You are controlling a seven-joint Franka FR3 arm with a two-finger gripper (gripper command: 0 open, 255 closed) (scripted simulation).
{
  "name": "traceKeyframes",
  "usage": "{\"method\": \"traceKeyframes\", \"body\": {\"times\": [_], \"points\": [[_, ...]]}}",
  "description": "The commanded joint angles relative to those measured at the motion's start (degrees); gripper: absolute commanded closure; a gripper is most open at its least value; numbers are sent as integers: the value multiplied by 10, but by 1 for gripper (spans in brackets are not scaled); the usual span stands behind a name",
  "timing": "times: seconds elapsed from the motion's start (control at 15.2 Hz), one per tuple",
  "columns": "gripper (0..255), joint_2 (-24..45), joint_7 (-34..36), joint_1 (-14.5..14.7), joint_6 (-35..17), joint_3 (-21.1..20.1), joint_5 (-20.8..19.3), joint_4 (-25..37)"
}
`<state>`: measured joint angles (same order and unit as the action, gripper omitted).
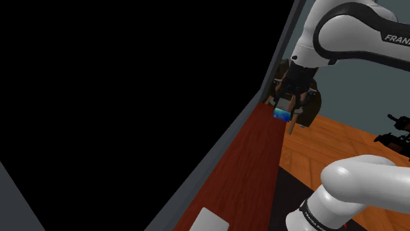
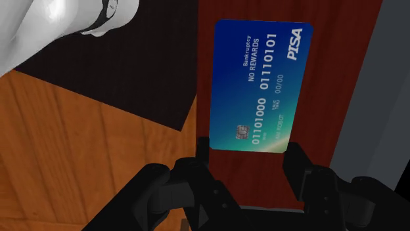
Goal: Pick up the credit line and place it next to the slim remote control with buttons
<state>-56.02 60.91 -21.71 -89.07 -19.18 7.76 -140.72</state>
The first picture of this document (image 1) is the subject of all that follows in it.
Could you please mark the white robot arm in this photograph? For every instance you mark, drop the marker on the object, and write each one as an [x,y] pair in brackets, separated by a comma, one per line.
[352,32]

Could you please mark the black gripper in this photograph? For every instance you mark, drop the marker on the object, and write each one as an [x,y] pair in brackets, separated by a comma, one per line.
[298,78]

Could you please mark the blue and grey small box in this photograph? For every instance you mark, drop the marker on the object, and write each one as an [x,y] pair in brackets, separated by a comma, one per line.
[282,114]

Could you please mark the black and brown angular object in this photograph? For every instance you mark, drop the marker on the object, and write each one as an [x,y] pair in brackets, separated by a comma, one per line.
[398,137]

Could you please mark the red-brown wooden table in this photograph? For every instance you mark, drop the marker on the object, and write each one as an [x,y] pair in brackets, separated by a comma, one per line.
[243,166]

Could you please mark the dark robot stand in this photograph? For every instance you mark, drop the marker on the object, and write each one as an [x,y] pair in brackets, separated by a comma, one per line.
[285,198]

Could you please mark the white flat rectangular object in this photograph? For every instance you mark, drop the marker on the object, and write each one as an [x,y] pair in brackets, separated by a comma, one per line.
[209,221]

